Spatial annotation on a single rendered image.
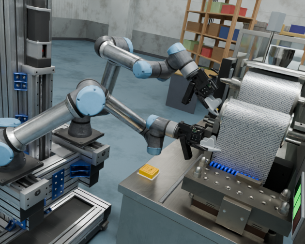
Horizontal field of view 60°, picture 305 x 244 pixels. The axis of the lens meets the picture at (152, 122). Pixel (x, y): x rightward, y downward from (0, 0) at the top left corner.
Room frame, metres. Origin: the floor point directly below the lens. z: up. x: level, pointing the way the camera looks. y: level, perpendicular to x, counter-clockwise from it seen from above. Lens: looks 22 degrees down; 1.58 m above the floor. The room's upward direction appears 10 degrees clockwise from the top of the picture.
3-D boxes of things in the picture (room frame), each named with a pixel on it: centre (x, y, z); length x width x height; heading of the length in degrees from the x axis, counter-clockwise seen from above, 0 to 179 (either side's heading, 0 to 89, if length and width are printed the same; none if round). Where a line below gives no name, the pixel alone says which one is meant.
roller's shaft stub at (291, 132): (0.97, -0.57, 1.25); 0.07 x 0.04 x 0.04; 65
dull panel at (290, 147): (1.92, -1.08, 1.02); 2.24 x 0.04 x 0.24; 155
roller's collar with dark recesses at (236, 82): (1.33, -0.39, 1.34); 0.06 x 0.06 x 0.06; 65
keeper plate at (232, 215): (0.78, -0.35, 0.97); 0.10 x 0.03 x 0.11; 65
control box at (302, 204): (0.61, -0.43, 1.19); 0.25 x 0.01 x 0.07; 155
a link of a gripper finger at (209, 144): (1.03, -0.26, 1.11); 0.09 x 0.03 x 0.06; 64
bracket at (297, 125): (0.97, -0.57, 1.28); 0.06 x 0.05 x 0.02; 65
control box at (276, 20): (1.58, -0.57, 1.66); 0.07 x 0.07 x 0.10; 39
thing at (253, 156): (0.99, -0.39, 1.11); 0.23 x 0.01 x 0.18; 65
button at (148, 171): (1.05, -0.02, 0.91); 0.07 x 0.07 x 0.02; 65
